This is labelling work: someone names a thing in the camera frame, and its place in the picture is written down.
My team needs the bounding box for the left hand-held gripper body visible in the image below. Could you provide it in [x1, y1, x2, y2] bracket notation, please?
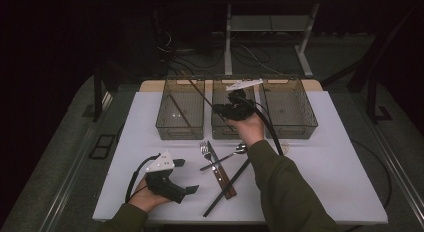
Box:
[144, 150, 187, 205]

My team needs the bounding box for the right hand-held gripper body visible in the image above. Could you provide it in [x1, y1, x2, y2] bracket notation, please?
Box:
[222, 78, 265, 122]

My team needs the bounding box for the smoky transparent plastic bin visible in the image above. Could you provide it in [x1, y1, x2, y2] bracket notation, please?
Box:
[259, 75, 319, 140]
[155, 75, 206, 141]
[210, 75, 259, 141]

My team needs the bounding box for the brown wooden chopstick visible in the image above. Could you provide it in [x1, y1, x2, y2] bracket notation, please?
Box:
[168, 94, 194, 129]
[180, 70, 236, 132]

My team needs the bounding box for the fork with wooden handle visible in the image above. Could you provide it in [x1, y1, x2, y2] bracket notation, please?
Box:
[199, 140, 233, 200]

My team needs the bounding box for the metal spoon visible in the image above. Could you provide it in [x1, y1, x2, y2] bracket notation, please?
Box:
[199, 142, 249, 172]

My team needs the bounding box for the person's left hand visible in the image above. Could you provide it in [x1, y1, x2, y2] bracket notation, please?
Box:
[128, 176, 173, 214]

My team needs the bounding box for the person's right hand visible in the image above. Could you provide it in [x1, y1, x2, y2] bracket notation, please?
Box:
[227, 112, 266, 148]

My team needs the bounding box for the white metal stand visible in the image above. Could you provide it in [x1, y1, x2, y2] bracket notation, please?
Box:
[223, 3, 321, 79]

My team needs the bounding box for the black metal stand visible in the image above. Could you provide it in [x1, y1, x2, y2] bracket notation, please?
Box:
[321, 5, 424, 125]
[83, 63, 119, 123]

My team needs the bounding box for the left hand-held gripper cable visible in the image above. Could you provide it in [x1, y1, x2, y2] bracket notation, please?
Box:
[124, 153, 162, 204]

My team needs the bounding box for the hand-held gripper cable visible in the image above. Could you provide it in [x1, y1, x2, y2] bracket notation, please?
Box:
[229, 95, 285, 157]
[124, 153, 162, 204]

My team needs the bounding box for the right hand-held gripper cable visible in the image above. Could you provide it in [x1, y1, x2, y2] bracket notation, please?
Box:
[229, 95, 285, 157]

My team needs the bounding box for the tangle of black cables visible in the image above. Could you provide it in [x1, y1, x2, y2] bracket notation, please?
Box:
[154, 28, 284, 76]

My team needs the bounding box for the aluminium rail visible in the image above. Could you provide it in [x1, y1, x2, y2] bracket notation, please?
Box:
[366, 121, 424, 220]
[41, 91, 114, 232]

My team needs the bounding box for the thin black cable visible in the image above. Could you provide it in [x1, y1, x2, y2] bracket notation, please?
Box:
[349, 138, 394, 210]

